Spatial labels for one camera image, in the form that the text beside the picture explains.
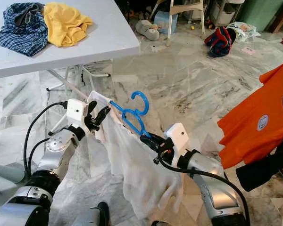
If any blue plastic hanger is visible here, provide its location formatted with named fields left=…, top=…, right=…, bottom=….
left=108, top=91, right=150, bottom=138

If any white t-shirt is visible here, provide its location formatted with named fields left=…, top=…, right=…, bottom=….
left=87, top=91, right=184, bottom=221

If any orange t-shirt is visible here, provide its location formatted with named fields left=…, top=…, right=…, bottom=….
left=217, top=60, right=283, bottom=169

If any yellow cloth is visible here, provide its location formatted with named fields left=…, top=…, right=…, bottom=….
left=43, top=2, right=94, bottom=48

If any grey robot left leg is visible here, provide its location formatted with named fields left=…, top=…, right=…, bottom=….
left=75, top=202, right=111, bottom=226

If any navy blue t-shirt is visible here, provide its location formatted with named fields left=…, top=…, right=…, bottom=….
left=236, top=137, right=283, bottom=191

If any light blue box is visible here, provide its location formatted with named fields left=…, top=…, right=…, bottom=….
left=153, top=10, right=177, bottom=33

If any red and blue bag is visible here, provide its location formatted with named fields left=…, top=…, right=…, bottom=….
left=204, top=26, right=236, bottom=58

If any pink paper slip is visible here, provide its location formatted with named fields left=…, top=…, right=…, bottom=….
left=241, top=46, right=255, bottom=56

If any white wooden chair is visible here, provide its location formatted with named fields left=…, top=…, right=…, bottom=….
left=165, top=0, right=206, bottom=47

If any white storage bin shelf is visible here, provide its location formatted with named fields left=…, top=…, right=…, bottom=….
left=208, top=0, right=241, bottom=26

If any white plastic bag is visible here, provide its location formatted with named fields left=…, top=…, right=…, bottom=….
left=231, top=21, right=261, bottom=40

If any green laundry basket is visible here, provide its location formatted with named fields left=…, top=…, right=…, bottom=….
left=236, top=0, right=283, bottom=31

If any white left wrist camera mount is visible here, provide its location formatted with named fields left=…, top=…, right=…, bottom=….
left=66, top=98, right=91, bottom=129

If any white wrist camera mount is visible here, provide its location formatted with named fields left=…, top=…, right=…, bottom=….
left=164, top=122, right=190, bottom=158
left=66, top=98, right=91, bottom=129

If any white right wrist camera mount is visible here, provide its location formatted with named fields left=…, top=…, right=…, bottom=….
left=164, top=122, right=190, bottom=158

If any long black left arm cable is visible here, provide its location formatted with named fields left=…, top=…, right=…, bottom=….
left=23, top=101, right=69, bottom=179

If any brown wooden post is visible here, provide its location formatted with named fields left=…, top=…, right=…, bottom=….
left=271, top=12, right=283, bottom=33

